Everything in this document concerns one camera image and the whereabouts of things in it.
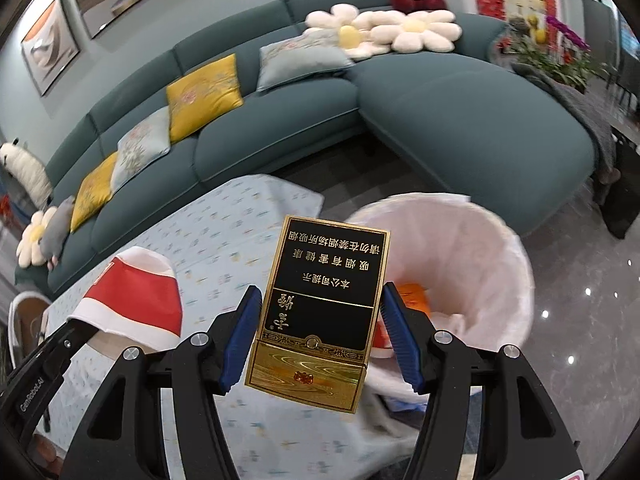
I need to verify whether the orange plastic bag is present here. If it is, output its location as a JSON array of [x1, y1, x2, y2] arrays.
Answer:
[[380, 282, 435, 356]]

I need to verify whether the gold black cigarette box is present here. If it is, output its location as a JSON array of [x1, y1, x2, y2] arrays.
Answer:
[[245, 216, 390, 413]]

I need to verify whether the red white paper cup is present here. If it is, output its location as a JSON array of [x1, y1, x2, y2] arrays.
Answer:
[[70, 246, 182, 360]]

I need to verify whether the white lined trash bin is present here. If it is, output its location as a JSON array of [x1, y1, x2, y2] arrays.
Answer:
[[344, 192, 536, 406]]

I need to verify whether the floral light blue tablecloth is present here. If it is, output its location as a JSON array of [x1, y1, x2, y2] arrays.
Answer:
[[46, 176, 416, 479]]

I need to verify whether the white flower pillow left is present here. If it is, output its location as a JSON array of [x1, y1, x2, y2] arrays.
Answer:
[[16, 206, 58, 269]]

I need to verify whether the white flower pillow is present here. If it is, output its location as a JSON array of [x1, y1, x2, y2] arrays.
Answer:
[[304, 3, 390, 62], [16, 206, 58, 269], [369, 10, 463, 54]]

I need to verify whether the grey plush toy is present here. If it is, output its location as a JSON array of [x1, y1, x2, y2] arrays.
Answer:
[[38, 195, 75, 271]]

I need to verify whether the yellow cushion left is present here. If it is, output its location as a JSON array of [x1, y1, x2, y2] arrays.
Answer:
[[70, 152, 117, 233]]

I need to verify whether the yellow cushion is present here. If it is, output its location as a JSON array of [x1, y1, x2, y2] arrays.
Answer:
[[166, 54, 243, 144], [70, 152, 117, 233]]

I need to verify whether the grey cushion left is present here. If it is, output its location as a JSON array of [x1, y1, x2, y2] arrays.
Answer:
[[111, 106, 170, 194]]

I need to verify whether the grey cushion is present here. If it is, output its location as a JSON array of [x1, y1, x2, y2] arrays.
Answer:
[[257, 29, 354, 92], [111, 106, 170, 194]]

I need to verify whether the dark green sectional sofa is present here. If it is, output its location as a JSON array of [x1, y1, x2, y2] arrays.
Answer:
[[15, 0, 597, 298]]

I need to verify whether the yellow cushion centre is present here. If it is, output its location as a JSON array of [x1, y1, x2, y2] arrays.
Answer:
[[166, 54, 243, 144]]

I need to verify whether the grey blanket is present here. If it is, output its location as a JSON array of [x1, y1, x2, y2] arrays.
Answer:
[[511, 62, 622, 206]]

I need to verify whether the grey cushion right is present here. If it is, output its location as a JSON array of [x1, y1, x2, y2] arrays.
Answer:
[[257, 29, 354, 92]]

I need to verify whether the white flower pillow outer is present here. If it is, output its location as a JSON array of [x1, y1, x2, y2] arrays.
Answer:
[[369, 10, 463, 54]]

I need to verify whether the white flower pillow inner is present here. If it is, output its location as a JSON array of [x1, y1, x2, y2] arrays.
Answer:
[[304, 3, 390, 62]]

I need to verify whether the potted flower plant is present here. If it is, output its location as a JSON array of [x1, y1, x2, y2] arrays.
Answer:
[[500, 14, 596, 93]]

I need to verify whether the framed picture left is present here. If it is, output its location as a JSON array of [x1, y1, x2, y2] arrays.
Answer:
[[21, 0, 80, 96]]

